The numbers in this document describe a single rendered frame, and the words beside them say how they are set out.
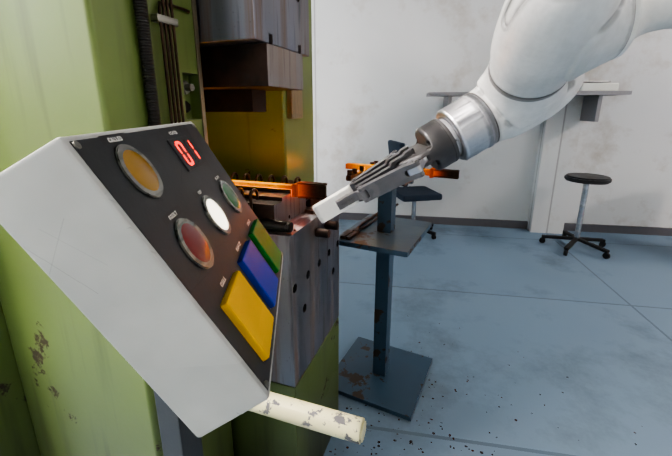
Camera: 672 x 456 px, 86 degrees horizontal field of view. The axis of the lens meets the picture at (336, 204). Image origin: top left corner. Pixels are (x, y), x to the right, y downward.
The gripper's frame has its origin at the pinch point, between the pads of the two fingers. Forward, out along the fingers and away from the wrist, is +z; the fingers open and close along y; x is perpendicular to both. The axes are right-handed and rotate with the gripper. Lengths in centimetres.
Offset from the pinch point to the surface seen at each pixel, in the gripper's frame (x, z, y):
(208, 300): 5.2, 13.3, -24.9
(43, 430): -21, 98, 29
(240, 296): 2.4, 12.5, -20.6
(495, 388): -133, -15, 73
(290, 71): 24, -6, 46
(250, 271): 1.9, 12.6, -13.7
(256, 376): -3.0, 13.3, -26.4
